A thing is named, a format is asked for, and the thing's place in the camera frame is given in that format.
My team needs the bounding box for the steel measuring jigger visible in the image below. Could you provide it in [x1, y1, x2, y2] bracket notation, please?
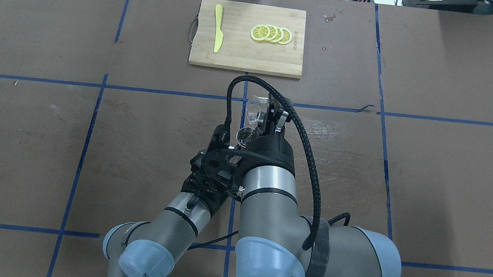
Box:
[236, 127, 255, 149]

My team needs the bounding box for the wooden cutting board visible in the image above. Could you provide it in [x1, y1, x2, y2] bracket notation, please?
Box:
[188, 0, 307, 79]

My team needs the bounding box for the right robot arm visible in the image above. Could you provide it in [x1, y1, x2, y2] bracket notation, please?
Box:
[235, 164, 402, 277]

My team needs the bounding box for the lemon slice back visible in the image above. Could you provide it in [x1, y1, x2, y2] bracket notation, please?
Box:
[278, 28, 293, 45]

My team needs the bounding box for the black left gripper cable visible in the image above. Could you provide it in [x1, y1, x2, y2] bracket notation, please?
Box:
[111, 192, 352, 277]

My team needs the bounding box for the yellow plastic knife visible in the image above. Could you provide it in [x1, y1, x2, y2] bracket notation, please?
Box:
[213, 3, 224, 53]

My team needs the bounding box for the lemon slice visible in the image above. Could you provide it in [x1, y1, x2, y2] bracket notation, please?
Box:
[265, 24, 279, 42]
[250, 24, 271, 41]
[271, 27, 285, 43]
[278, 28, 293, 45]

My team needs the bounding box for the dark labelled box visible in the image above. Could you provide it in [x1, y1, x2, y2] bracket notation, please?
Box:
[402, 0, 478, 14]

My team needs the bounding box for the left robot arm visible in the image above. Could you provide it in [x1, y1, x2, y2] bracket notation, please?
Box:
[102, 124, 231, 277]

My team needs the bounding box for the clear glass shaker cup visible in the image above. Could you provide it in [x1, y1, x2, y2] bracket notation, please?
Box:
[245, 95, 270, 127]

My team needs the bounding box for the lemon slice front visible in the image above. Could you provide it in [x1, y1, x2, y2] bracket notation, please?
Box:
[250, 24, 271, 41]

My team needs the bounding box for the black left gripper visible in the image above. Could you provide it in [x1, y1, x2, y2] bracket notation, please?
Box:
[179, 122, 250, 215]

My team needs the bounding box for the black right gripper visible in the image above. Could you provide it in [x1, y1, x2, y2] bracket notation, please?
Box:
[242, 97, 295, 174]

